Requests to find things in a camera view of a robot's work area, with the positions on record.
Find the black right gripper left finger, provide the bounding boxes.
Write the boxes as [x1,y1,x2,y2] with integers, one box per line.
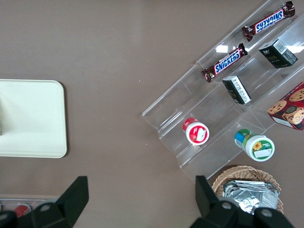
[0,176,89,228]

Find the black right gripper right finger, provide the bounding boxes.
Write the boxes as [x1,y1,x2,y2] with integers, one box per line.
[190,175,296,228]

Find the light wicker basket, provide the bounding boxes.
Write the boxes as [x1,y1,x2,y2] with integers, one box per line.
[211,165,285,216]

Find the cream plastic tray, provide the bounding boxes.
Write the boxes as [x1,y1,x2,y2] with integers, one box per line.
[0,79,68,159]

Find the clear acrylic bottle rack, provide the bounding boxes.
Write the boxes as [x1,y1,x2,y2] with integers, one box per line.
[0,194,59,214]

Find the stacked foil trays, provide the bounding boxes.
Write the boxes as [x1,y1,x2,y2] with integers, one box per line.
[223,180,280,214]

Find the red lidded cup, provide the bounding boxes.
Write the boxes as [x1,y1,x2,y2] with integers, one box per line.
[182,117,210,146]

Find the green lidded cup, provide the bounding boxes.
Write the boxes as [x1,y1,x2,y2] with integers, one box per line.
[234,128,276,162]

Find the clear acrylic stepped stand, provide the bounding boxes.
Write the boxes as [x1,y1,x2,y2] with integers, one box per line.
[142,0,304,184]

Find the small black carton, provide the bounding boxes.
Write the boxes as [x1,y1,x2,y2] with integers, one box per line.
[258,38,299,70]
[221,75,252,106]

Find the red cookie box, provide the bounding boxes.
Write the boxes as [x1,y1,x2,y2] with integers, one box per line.
[266,81,304,132]

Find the Snickers chocolate bar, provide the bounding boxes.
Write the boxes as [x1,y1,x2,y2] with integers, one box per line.
[201,42,248,83]
[241,0,296,42]

